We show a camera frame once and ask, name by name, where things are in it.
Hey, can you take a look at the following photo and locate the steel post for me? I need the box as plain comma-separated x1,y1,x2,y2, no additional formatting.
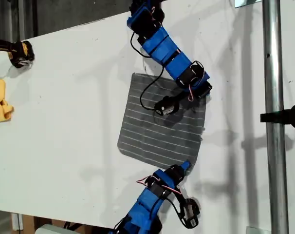
261,0,290,234

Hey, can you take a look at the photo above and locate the grey striped towel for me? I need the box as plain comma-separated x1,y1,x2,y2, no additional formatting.
117,72,211,172

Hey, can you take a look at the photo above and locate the white table leg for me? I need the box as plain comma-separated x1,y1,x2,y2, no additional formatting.
11,212,24,231

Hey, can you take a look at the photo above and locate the black camera stalk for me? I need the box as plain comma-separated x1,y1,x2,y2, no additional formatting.
173,94,190,103
173,186,188,203

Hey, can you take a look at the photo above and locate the brown cardboard box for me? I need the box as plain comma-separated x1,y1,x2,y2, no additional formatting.
22,214,94,234

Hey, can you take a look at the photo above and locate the black clamp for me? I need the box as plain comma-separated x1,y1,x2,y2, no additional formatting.
260,103,295,129

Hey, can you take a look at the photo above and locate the black camera cable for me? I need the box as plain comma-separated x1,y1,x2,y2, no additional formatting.
130,33,166,111
166,195,190,230

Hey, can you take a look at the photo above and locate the white foam box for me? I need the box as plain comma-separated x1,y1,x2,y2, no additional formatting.
35,223,74,234

